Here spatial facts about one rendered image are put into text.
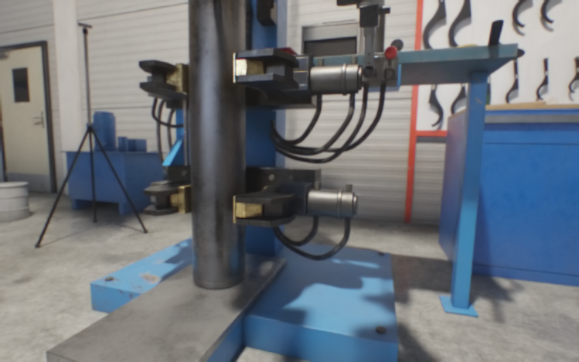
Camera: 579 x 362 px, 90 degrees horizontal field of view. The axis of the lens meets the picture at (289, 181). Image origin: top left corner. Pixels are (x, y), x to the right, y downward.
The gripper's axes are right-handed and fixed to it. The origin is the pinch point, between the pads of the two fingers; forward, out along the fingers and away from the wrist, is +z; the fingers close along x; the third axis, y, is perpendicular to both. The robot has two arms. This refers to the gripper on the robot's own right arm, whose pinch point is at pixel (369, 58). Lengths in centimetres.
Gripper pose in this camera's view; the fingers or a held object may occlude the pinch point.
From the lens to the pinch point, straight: 96.4
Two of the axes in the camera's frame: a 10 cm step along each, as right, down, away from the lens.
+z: 0.9, 9.0, 4.3
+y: 9.6, 0.5, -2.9
